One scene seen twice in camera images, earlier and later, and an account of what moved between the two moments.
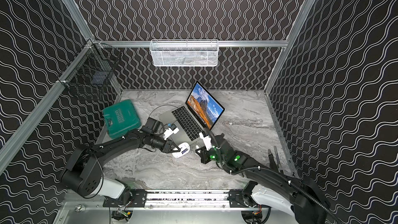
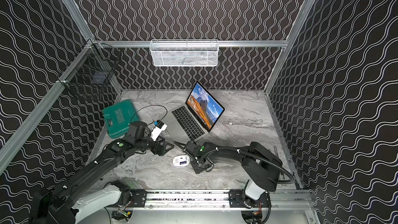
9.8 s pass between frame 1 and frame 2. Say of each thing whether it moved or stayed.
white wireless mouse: moved
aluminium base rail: stayed
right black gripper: moved
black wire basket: stayed
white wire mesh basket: stayed
